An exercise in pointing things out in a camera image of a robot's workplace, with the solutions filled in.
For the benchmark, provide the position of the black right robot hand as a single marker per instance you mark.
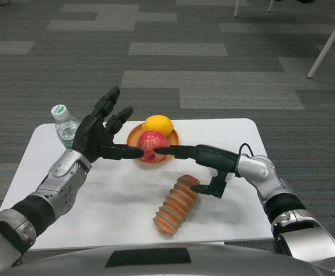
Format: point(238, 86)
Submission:
point(216, 158)

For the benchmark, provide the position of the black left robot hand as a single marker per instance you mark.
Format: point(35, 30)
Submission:
point(91, 138)

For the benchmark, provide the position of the ridged brown bread loaf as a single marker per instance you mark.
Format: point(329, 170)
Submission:
point(176, 207)

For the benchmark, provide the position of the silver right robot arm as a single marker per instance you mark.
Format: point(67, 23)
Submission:
point(282, 201)

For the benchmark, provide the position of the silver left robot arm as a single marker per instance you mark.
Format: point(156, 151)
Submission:
point(58, 187)

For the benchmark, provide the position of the clear plastic water bottle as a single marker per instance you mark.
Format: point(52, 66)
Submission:
point(65, 129)

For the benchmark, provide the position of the orange round plate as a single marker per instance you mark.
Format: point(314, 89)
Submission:
point(174, 138)

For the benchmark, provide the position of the red apple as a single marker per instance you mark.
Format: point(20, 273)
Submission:
point(151, 141)

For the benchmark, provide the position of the yellow lemon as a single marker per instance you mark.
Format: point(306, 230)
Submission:
point(157, 124)

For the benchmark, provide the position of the silver robot chest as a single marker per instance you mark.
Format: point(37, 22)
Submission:
point(228, 261)

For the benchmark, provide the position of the white desk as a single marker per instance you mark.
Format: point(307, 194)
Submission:
point(325, 49)

